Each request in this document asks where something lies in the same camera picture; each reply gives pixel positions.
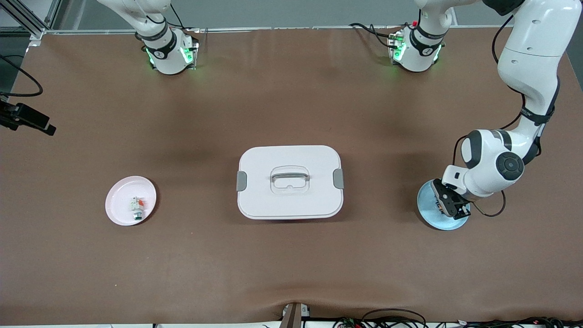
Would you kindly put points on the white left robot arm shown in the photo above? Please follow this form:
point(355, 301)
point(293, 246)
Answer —
point(528, 54)

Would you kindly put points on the aluminium table edge rail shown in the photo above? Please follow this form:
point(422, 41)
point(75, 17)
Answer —
point(296, 28)

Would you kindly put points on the grey box latch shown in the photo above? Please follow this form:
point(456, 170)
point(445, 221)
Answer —
point(241, 181)
point(338, 178)

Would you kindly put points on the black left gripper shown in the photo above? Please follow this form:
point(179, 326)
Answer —
point(459, 203)

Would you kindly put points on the white lidded storage box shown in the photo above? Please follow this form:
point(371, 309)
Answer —
point(290, 182)

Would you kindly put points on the metal table edge bracket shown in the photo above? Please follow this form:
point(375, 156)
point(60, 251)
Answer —
point(295, 315)

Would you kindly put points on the aluminium frame post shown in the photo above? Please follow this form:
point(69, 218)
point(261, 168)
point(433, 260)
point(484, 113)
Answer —
point(27, 20)

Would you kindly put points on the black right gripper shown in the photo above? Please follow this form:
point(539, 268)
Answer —
point(31, 116)

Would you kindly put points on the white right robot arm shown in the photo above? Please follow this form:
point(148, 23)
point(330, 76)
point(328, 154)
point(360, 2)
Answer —
point(168, 59)

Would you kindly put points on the brown table mat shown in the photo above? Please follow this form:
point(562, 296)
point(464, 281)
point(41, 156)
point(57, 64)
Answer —
point(291, 259)

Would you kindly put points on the small white orange part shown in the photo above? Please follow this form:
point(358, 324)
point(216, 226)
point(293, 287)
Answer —
point(137, 208)

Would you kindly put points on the pink round plate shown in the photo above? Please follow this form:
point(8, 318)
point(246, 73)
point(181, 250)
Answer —
point(123, 200)

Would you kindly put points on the light blue round plate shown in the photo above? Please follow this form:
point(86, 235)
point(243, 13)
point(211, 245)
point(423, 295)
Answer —
point(428, 214)

